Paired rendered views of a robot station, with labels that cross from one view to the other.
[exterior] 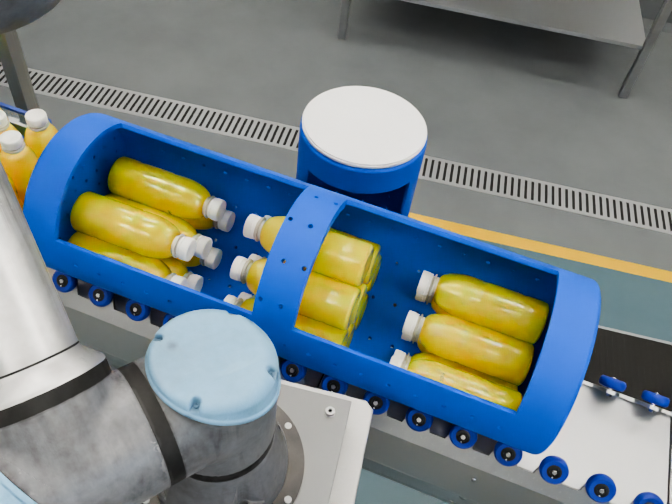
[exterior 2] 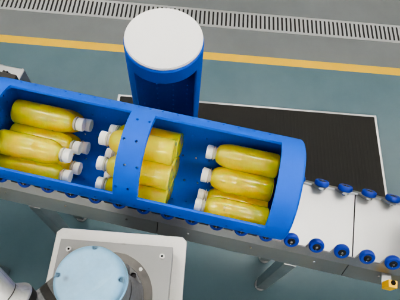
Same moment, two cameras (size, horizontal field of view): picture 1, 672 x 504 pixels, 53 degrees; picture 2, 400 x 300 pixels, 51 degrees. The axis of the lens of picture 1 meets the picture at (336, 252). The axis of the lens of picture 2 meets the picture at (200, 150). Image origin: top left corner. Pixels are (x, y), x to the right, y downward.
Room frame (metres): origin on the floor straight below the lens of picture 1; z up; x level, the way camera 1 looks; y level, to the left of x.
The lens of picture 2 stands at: (0.18, -0.05, 2.17)
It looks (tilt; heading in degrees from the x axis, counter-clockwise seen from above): 63 degrees down; 352
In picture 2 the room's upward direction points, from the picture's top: 6 degrees clockwise
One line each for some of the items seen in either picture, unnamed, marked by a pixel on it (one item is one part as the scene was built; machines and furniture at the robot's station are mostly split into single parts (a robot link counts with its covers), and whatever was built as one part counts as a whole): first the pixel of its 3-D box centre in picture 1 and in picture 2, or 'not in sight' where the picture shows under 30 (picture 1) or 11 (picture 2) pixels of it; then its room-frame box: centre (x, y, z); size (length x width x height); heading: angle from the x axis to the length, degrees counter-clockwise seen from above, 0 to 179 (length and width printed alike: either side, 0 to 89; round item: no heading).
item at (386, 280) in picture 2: not in sight; (389, 275); (0.37, -0.69, 0.92); 0.08 x 0.03 x 0.05; 166
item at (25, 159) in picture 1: (25, 180); not in sight; (0.90, 0.63, 0.99); 0.07 x 0.07 x 0.19
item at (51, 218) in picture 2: not in sight; (57, 225); (0.73, 0.47, 0.31); 0.06 x 0.06 x 0.63; 76
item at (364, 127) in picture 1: (364, 125); (163, 38); (1.18, -0.02, 1.03); 0.28 x 0.28 x 0.01
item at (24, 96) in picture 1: (55, 199); not in sight; (1.26, 0.80, 0.55); 0.04 x 0.04 x 1.10; 76
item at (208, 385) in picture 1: (209, 391); (91, 286); (0.30, 0.10, 1.38); 0.13 x 0.12 x 0.14; 131
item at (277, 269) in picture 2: not in sight; (272, 274); (0.49, -0.48, 0.31); 0.06 x 0.06 x 0.63; 76
